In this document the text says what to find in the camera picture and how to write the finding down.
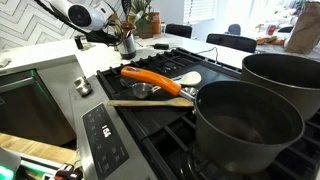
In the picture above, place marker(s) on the small white bottle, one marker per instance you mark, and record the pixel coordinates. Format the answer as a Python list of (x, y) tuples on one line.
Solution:
[(163, 27)]

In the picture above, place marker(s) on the silver stove knob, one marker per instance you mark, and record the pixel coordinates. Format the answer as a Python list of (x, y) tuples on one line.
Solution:
[(82, 86)]

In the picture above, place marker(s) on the flat wooden spatula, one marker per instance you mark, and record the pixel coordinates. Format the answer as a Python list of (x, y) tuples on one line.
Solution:
[(150, 103)]

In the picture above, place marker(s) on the green lit device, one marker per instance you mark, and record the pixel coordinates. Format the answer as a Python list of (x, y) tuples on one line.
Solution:
[(7, 165)]

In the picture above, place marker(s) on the black slotted spatula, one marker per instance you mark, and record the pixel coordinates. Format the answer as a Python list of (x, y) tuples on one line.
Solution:
[(126, 7)]

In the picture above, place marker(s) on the metal utensil bucket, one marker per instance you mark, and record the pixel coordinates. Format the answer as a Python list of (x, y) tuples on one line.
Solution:
[(127, 46)]

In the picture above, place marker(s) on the brown paper bag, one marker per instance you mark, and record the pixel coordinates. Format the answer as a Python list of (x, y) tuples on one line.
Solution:
[(305, 30)]

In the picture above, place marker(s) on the white cloth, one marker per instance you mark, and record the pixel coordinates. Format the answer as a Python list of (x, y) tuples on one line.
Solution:
[(4, 61)]

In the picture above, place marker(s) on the black power adapter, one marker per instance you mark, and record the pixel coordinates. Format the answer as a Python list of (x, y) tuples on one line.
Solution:
[(161, 46)]

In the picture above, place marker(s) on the small black counter device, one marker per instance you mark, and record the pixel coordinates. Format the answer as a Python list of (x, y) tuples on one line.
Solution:
[(79, 42)]

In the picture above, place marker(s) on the blue chair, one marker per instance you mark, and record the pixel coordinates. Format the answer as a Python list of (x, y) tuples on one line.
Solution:
[(234, 29)]

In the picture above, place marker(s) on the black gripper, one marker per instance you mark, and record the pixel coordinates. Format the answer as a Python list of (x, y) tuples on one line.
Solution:
[(100, 37)]

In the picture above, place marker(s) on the white window blinds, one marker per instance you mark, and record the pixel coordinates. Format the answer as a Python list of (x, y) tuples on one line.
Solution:
[(199, 10)]

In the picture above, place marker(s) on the stainless dishwasher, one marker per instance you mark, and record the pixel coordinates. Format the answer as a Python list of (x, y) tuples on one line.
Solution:
[(26, 106)]

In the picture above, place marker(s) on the brown ladle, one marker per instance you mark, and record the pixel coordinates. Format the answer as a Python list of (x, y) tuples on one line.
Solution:
[(128, 26)]

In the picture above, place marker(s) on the metal measuring cup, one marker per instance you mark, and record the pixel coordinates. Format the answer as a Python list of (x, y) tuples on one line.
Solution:
[(141, 90)]

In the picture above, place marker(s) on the black dining chair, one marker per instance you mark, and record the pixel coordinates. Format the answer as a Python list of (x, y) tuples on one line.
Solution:
[(179, 30), (231, 42)]

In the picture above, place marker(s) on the orange bottle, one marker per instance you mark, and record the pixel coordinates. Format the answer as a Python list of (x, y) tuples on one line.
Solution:
[(156, 22)]

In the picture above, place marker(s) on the large dark stock pot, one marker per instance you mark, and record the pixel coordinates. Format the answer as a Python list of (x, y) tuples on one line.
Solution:
[(283, 80)]

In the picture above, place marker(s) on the potted green plant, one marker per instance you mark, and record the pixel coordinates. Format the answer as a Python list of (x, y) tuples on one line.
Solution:
[(144, 18)]

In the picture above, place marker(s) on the cream plastic spoon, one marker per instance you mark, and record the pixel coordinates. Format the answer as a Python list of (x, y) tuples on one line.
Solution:
[(190, 78)]

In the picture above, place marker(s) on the black gas range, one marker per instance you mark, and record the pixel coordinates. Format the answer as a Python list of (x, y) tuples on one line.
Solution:
[(156, 133)]

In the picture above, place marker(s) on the red and black tool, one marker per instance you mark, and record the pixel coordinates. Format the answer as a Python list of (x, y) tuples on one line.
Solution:
[(66, 171)]

